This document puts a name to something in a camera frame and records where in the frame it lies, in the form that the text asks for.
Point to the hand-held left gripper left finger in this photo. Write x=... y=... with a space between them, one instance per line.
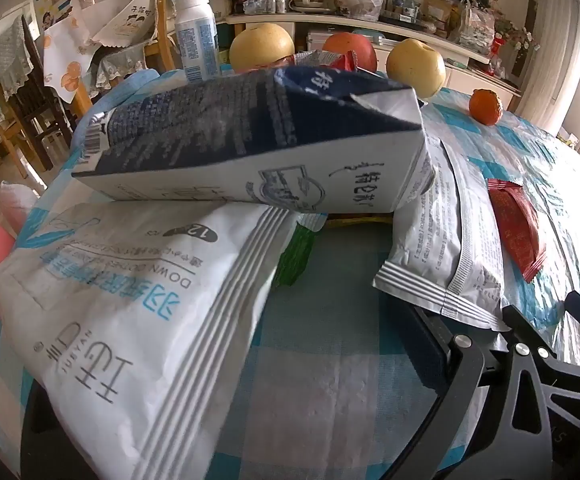
x=45 y=440

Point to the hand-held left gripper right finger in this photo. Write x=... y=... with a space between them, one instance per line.
x=432 y=360

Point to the red sachet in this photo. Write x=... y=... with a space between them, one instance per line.
x=517 y=230

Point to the white grey-print pouch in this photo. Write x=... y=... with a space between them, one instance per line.
x=435 y=240

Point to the large white blue-print pouch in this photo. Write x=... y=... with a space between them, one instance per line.
x=120 y=320

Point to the yellow and dark wrapper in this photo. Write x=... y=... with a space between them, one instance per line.
x=360 y=220

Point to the green wrapper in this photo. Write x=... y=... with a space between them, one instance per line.
x=295 y=255

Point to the navy and white milk carton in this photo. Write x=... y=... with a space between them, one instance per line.
x=250 y=135

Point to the red snack wrapper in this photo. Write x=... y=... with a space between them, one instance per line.
x=335 y=60

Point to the orange tangerine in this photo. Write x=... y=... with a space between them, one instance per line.
x=485 y=107

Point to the lace-covered standing air conditioner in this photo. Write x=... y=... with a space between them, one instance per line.
x=555 y=35

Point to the artificial flowers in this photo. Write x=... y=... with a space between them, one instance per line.
x=515 y=37

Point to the large pale yellow pear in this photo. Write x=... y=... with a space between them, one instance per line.
x=415 y=67

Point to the printed plastic bag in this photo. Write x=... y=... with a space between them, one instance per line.
x=477 y=27

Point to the red apple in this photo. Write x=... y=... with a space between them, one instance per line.
x=357 y=50

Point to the white TV cabinet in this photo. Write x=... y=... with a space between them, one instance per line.
x=420 y=30

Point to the silver case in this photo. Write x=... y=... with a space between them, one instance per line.
x=320 y=40

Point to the dark chair with grey cloth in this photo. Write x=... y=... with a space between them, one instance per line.
x=35 y=95

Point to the clear water bottle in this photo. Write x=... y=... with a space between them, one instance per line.
x=398 y=4
x=410 y=4

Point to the white orange-print cloth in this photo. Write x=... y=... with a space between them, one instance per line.
x=65 y=65

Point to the white lace cloth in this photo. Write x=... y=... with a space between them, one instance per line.
x=117 y=67

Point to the pack of small bottles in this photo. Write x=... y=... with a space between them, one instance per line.
x=265 y=4

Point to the white bottle blue label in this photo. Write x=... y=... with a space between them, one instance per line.
x=197 y=40

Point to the wooden chair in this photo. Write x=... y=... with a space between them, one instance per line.
x=162 y=35

